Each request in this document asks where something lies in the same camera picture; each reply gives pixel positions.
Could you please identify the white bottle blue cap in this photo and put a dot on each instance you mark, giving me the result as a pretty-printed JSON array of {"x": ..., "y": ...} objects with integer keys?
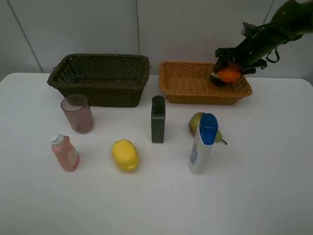
[{"x": 203, "y": 143}]

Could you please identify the orange wicker basket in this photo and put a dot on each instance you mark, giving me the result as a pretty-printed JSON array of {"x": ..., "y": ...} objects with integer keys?
[{"x": 190, "y": 83}]

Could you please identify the dark brown wicker basket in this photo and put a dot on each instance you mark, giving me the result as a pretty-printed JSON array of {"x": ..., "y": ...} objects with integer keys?
[{"x": 106, "y": 80}]

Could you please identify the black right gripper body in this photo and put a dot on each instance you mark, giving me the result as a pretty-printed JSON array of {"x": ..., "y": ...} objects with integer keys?
[{"x": 258, "y": 43}]

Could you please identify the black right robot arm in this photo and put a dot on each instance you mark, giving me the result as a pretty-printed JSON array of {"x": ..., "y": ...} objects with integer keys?
[{"x": 290, "y": 22}]

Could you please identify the pink bottle white cap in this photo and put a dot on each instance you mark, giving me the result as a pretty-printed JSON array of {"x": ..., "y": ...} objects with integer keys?
[{"x": 65, "y": 152}]

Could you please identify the yellow lemon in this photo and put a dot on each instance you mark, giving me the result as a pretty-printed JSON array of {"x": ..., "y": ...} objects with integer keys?
[{"x": 125, "y": 155}]

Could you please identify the green red pear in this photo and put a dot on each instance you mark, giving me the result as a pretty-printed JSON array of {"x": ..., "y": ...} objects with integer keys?
[{"x": 193, "y": 126}]

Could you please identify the black square pump bottle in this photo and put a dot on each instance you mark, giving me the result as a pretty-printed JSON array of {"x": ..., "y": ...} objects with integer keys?
[{"x": 158, "y": 112}]

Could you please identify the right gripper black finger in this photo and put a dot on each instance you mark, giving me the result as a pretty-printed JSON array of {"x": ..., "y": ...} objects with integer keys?
[
  {"x": 251, "y": 64},
  {"x": 225, "y": 58}
]

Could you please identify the orange tangerine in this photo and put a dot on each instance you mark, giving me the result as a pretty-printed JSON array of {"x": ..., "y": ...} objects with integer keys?
[{"x": 231, "y": 73}]

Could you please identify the avocado half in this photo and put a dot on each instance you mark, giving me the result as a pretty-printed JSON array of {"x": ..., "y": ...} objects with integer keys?
[{"x": 215, "y": 79}]

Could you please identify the translucent brown plastic cup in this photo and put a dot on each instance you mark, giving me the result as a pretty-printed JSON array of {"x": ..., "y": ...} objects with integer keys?
[{"x": 78, "y": 113}]

